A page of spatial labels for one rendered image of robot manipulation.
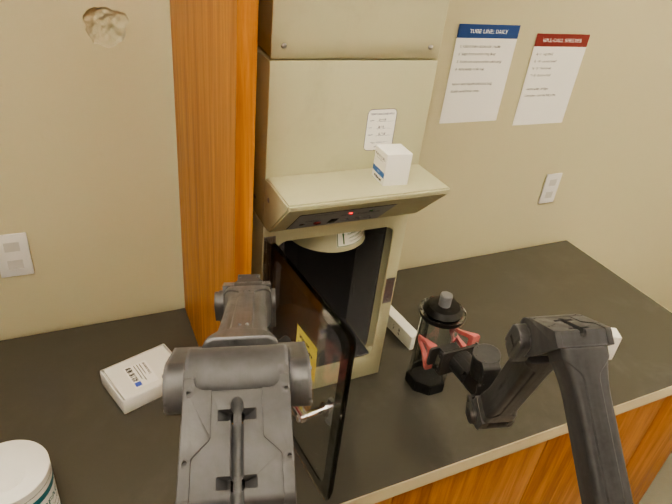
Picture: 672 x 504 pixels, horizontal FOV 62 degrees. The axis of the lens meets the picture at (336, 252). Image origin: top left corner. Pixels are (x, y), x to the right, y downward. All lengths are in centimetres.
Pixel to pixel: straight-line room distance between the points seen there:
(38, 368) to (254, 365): 112
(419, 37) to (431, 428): 84
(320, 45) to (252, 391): 67
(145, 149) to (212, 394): 104
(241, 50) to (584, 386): 63
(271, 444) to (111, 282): 121
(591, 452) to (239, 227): 59
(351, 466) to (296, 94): 76
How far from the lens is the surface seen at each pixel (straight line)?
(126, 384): 136
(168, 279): 159
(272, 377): 42
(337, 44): 97
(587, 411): 78
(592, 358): 79
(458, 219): 192
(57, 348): 155
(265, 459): 39
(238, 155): 87
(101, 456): 129
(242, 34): 82
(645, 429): 195
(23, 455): 113
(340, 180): 101
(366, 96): 102
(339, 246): 116
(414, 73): 106
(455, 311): 130
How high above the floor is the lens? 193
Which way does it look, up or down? 32 degrees down
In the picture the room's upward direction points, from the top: 7 degrees clockwise
